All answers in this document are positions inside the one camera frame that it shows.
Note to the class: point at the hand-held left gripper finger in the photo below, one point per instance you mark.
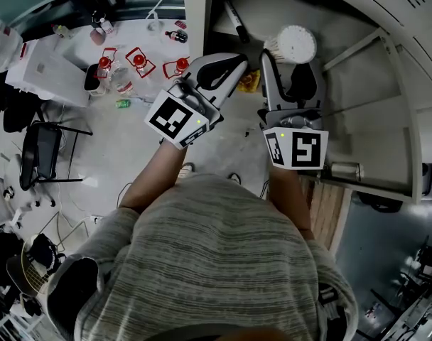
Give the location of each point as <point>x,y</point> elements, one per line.
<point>205,59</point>
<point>232,87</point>

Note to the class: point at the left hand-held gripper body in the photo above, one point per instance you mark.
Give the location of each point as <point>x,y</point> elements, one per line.
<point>170,119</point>

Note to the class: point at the pink cup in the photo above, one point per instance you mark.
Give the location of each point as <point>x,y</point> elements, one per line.
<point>97,36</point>

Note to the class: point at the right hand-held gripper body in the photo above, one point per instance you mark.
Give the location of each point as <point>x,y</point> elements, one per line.
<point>305,149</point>

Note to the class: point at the white office chair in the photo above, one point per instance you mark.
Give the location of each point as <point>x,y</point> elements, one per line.
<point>10,194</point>

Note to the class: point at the white marker pen black cap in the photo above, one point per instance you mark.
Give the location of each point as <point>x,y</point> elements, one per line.
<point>235,18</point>

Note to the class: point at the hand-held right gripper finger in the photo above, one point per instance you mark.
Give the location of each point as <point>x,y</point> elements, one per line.
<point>308,84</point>
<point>271,91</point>

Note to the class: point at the white power strip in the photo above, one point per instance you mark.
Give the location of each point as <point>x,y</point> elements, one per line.
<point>97,219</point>

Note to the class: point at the person's right shoe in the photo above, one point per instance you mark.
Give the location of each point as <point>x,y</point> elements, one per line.
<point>234,178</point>

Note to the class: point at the black bag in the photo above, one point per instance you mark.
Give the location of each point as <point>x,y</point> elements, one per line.
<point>379,202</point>

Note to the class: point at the grey wall cabinet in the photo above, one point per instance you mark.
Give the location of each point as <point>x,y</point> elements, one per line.
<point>344,13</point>

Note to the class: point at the dark cola bottle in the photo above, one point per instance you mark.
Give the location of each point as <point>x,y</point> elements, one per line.
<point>176,36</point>

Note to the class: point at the person's right forearm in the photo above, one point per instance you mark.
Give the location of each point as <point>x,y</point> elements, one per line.
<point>290,201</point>

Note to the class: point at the black folding chair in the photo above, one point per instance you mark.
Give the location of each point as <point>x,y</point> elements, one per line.
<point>42,155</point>

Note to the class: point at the black office chair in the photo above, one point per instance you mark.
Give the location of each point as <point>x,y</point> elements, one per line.
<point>10,108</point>

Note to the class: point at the person's shoe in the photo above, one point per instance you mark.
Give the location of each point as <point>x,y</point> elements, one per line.
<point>187,169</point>
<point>234,178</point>

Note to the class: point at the small clear bottle red label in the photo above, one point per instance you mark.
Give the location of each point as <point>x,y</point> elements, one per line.
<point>106,26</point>

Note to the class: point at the wooden platform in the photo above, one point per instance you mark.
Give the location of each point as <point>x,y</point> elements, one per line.
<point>329,211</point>

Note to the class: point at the locker door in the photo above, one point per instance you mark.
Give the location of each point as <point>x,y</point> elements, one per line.
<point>365,94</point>

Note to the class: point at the person in grey shirt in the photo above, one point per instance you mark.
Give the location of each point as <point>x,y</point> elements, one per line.
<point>216,261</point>

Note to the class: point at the green drink can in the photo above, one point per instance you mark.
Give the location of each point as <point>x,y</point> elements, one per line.
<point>123,104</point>

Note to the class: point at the small red packet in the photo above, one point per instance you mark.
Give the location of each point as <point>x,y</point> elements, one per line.
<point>181,23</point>

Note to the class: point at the clear tape roll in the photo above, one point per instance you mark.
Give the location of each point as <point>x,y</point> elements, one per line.
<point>152,25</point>

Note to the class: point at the clear water jug red label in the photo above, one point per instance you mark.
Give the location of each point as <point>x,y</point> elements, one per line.
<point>118,82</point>

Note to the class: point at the grey power strip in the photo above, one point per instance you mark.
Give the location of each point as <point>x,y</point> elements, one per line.
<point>142,100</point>

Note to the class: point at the white cardboard box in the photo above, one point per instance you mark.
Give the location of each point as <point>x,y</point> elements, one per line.
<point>45,73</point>

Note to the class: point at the white cotton swab jar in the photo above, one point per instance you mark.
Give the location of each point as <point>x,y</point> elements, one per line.
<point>296,44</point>

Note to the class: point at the yellow snack packet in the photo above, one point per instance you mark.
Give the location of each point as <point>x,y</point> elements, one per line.
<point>248,81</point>

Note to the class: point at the person's left forearm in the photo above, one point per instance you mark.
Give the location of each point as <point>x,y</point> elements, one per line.
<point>155,179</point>

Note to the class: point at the dark metal machinery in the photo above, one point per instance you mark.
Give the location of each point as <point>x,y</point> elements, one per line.
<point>415,290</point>

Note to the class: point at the clear bag of plastic bottles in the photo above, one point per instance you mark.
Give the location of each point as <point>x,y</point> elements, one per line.
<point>3,44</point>

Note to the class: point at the person's left shoe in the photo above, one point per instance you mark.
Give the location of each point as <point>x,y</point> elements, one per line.
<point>187,169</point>

